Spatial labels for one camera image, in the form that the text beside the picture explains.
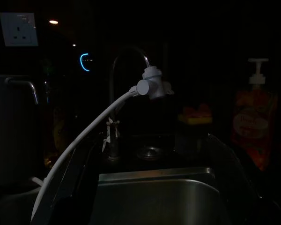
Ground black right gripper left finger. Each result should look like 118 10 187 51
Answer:
36 140 101 225

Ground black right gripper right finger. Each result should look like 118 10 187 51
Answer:
207 133 281 225

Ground chrome gooseneck faucet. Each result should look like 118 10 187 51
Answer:
109 45 151 162

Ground white knotted tie strip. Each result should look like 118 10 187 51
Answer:
102 117 120 152

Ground orange soap pump bottle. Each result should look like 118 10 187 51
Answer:
231 58 279 172

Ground stainless steel sink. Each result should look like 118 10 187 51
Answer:
0 166 235 225

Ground grey water filter jug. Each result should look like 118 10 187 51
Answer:
0 75 42 188

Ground yellow and red sponge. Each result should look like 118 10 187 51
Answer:
177 103 213 124

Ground round chrome counter fitting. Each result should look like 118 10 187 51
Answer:
135 146 166 161

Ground white faucet diverter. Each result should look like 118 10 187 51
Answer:
131 66 175 99

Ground white water hose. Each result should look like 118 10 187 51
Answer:
30 90 141 222

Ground white wall socket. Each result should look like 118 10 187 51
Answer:
0 13 39 47

